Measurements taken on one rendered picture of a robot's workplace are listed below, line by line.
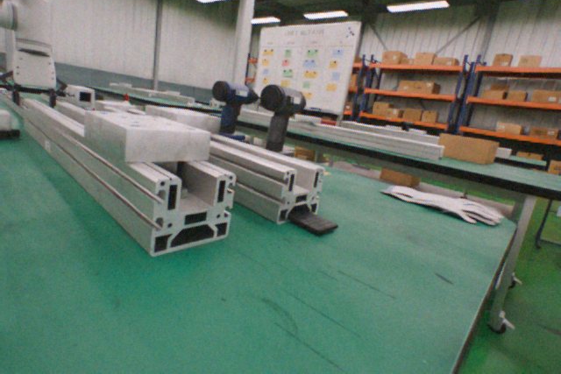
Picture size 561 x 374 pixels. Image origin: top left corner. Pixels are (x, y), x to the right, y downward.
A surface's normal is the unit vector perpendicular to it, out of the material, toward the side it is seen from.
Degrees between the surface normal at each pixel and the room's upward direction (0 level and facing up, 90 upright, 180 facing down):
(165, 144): 90
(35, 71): 92
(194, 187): 90
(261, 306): 0
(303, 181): 90
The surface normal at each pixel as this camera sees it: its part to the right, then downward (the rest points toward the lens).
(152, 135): 0.71, 0.24
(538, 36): -0.66, 0.04
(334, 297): 0.15, -0.97
